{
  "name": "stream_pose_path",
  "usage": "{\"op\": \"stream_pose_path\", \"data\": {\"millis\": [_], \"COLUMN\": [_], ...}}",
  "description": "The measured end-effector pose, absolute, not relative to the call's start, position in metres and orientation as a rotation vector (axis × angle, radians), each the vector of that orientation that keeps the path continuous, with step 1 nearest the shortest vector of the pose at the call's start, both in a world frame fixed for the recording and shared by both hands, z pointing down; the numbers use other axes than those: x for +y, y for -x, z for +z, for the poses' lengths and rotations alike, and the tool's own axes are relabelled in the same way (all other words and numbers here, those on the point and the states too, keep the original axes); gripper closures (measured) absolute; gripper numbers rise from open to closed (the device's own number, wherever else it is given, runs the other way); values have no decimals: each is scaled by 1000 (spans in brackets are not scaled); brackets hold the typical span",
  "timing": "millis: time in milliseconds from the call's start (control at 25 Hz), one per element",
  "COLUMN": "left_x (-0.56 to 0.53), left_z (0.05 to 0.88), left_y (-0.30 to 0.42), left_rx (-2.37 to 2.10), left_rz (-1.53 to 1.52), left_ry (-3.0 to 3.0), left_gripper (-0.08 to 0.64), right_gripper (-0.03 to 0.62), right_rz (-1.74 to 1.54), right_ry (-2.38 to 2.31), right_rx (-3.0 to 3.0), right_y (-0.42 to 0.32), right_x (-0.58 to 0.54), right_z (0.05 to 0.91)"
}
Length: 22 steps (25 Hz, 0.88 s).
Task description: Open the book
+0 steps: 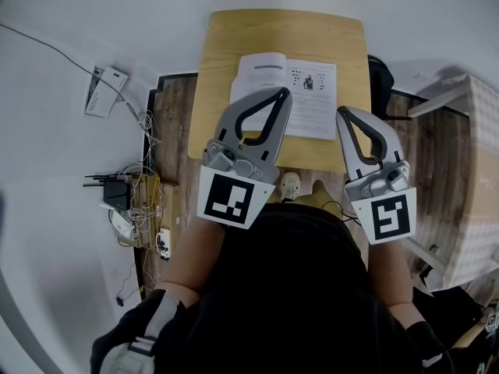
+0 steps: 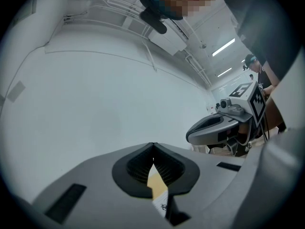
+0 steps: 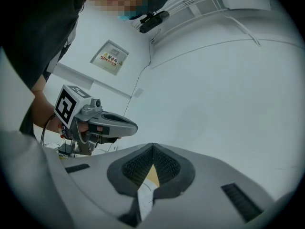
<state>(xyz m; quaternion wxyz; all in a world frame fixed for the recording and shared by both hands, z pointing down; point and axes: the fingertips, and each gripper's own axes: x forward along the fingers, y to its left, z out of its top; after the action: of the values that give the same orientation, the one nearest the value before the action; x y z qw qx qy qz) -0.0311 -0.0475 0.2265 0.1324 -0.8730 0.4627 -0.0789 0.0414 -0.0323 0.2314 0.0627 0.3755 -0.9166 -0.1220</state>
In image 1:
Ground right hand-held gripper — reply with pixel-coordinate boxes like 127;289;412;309
334;105;419;246

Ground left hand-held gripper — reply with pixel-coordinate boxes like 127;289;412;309
196;86;294;231

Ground yellow covered booklet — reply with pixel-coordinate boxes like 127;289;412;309
228;51;338;142

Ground person's left forearm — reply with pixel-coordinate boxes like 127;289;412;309
155;217;226;308

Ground person's right forearm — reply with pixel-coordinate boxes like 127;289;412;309
365;238;417;312

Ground person's yellow trousers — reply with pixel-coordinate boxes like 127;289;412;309
298;179;346;222

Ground person's beige shoe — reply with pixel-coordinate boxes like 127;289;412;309
279;171;303;203

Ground black backpack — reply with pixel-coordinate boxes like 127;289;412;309
366;54;395;121

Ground brown cardboard box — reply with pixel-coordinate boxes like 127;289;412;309
119;173;182;251

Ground table with checkered cloth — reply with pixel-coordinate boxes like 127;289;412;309
400;73;499;288

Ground white power strip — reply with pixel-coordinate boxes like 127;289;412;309
154;227;173;260

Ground black router with antennas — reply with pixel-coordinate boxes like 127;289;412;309
82;172;133;211

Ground white network device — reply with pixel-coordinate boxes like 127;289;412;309
100;203;136;239

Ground person's black shirt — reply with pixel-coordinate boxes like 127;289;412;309
91;203;455;374

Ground grey cable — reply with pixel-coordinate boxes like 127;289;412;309
0;22;143;122

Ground bundle of thin white wires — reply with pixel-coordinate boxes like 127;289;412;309
124;109;169;249

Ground white wall socket panel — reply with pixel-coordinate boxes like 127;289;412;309
84;65;130;118

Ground grey and white shoulder strap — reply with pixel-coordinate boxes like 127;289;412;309
101;290;186;374

